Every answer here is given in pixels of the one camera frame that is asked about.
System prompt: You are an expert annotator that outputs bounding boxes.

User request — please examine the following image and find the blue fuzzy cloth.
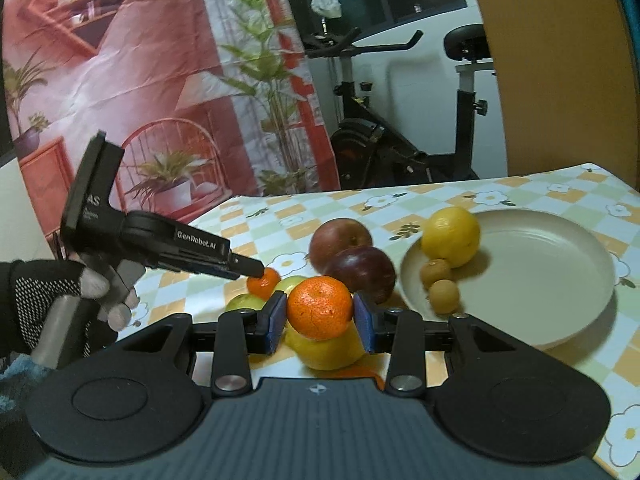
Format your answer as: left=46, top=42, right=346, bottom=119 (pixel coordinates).
left=0, top=354, right=48, bottom=388

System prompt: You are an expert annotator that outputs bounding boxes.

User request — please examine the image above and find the person's left hand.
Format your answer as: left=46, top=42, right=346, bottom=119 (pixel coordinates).
left=0, top=259, right=147, bottom=361

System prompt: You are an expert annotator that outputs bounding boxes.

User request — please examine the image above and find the black exercise bike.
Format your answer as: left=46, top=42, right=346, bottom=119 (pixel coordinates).
left=304, top=24, right=507, bottom=195

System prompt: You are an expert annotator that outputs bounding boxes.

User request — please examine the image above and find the red printed backdrop cloth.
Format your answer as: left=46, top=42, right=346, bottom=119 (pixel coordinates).
left=2, top=0, right=342, bottom=262

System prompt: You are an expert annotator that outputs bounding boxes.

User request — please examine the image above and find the checkered flower tablecloth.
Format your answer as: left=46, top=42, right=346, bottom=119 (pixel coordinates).
left=121, top=162, right=640, bottom=477

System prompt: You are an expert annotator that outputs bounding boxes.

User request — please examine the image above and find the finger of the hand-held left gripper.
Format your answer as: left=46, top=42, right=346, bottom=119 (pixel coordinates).
left=227, top=254, right=266, bottom=280

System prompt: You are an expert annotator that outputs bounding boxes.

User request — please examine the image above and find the large yellow lemon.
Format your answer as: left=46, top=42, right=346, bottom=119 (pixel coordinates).
left=420, top=206, right=481, bottom=269

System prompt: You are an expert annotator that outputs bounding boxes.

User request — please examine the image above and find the small green guava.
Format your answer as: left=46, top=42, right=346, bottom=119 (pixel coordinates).
left=272, top=274, right=309, bottom=297

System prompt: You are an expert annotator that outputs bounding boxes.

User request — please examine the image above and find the brown longan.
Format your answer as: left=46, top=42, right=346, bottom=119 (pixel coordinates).
left=428, top=279, right=460, bottom=316
left=419, top=258, right=454, bottom=291

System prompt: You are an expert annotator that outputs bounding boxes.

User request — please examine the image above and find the large green guava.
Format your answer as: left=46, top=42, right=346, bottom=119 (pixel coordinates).
left=224, top=293, right=269, bottom=314

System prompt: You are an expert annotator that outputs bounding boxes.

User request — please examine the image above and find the wooden chair back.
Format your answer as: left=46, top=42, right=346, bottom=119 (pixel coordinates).
left=464, top=0, right=640, bottom=187

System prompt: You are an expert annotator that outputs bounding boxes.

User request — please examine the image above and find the white cloth cap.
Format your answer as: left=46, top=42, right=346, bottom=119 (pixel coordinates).
left=310, top=0, right=344, bottom=19

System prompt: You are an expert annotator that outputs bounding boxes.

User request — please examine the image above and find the dark red apple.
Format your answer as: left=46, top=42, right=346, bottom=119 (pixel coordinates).
left=325, top=245, right=397, bottom=307

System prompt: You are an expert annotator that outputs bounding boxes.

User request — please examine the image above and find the small orange tangerine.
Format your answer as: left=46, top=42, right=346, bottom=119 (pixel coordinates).
left=246, top=266, right=282, bottom=297

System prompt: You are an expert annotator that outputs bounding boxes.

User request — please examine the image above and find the beige plate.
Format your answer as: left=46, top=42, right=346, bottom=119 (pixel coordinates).
left=400, top=209, right=616, bottom=352

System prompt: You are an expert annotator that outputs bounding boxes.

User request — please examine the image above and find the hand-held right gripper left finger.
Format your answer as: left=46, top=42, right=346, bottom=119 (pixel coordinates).
left=122, top=291, right=289, bottom=397

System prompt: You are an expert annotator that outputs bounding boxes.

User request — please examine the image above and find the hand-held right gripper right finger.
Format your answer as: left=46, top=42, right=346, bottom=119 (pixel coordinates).
left=352, top=291, right=522, bottom=395

